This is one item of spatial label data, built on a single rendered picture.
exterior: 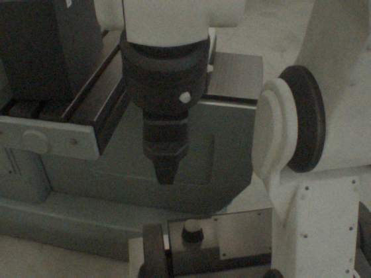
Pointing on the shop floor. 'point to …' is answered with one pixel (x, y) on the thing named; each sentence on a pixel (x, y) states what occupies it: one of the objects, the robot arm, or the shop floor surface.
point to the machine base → (83, 222)
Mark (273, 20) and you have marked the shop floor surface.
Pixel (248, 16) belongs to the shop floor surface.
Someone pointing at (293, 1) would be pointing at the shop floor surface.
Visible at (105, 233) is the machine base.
